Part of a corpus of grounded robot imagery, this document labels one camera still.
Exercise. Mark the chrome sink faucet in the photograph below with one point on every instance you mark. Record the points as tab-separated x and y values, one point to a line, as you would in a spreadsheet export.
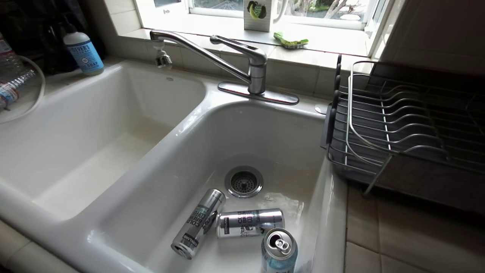
256	69

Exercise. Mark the metal sink drain strainer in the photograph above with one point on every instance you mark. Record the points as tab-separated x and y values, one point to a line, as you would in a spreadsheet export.
244	180

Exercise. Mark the silver can with dark label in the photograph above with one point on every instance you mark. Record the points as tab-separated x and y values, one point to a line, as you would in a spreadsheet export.
250	223

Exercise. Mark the clear plastic water bottle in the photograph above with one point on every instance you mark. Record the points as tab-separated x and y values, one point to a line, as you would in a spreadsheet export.
9	76

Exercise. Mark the tall silver can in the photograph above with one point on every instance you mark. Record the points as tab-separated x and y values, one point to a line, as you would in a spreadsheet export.
197	223

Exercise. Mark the white double basin sink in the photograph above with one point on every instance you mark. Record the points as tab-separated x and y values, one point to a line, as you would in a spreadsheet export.
166	167

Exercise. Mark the blue label pump bottle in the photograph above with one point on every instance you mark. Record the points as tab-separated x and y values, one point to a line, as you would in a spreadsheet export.
85	53

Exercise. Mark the white window frame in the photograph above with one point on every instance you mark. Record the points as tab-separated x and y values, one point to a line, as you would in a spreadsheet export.
212	22

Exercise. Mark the green sponge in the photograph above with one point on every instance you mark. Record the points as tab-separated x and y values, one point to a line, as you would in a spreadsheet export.
289	41

